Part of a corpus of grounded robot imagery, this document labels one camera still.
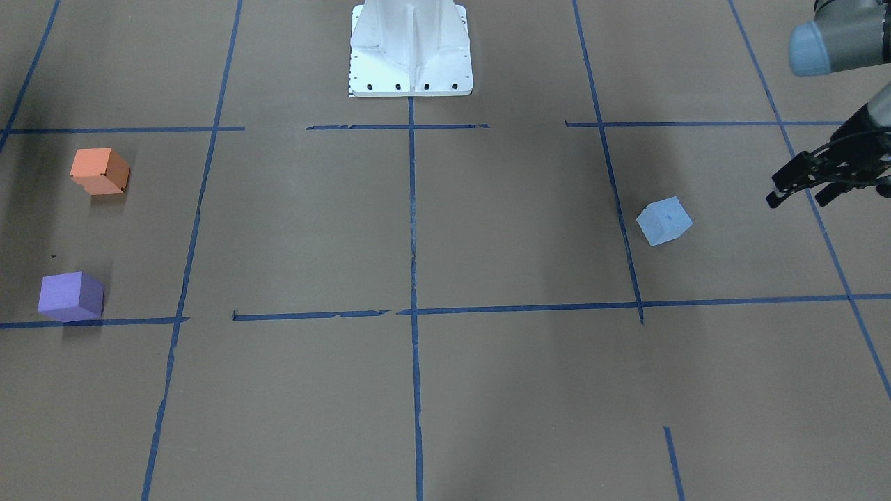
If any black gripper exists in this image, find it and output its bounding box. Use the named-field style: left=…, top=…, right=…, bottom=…
left=766, top=104, right=890, bottom=209

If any light blue foam block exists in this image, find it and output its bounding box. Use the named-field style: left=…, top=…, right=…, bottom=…
left=636, top=196, right=693, bottom=246

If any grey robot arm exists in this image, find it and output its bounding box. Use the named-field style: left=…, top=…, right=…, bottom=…
left=766, top=1, right=890, bottom=209

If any orange foam block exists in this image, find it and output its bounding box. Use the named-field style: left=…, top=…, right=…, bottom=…
left=69, top=147, right=131, bottom=196

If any purple foam block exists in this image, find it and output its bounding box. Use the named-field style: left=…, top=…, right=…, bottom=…
left=36, top=271, right=104, bottom=323

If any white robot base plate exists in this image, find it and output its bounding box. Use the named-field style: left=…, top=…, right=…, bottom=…
left=348, top=1, right=474, bottom=98

